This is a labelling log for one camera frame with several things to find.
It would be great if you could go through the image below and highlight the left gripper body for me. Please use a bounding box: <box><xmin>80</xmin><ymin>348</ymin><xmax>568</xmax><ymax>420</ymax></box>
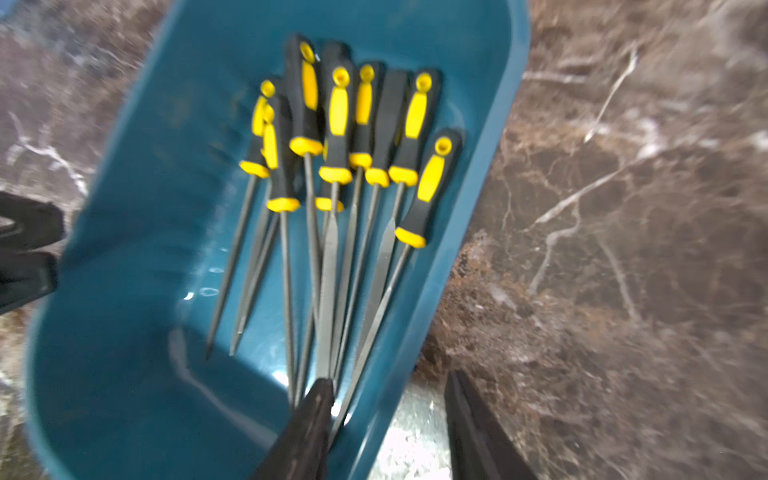
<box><xmin>1</xmin><ymin>192</ymin><xmax>65</xmax><ymax>314</ymax></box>

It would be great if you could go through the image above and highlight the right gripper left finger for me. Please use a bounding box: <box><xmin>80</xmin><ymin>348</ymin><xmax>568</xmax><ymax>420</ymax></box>
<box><xmin>250</xmin><ymin>378</ymin><xmax>335</xmax><ymax>479</ymax></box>

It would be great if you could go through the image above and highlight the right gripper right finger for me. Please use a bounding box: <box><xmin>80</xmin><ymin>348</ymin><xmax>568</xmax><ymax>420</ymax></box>
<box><xmin>444</xmin><ymin>370</ymin><xmax>536</xmax><ymax>479</ymax></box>

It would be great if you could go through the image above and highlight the teal plastic storage box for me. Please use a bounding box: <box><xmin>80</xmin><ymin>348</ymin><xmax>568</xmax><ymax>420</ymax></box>
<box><xmin>26</xmin><ymin>1</ymin><xmax>531</xmax><ymax>479</ymax></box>

